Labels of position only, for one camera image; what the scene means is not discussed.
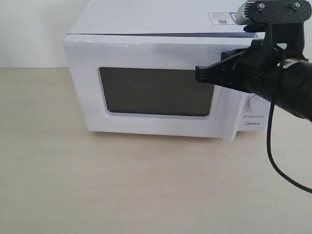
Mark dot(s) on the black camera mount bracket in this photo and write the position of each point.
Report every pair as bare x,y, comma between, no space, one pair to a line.
282,21

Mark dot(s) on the white warning label sticker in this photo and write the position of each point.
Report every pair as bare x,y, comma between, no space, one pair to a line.
223,18

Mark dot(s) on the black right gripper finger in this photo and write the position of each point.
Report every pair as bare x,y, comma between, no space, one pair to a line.
221,73
228,54

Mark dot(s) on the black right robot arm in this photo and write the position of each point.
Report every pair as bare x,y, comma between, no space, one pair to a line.
285,75

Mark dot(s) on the white Midea microwave oven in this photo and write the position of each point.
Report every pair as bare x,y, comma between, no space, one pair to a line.
173,18

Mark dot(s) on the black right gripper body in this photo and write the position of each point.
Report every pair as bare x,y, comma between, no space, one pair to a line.
257,68

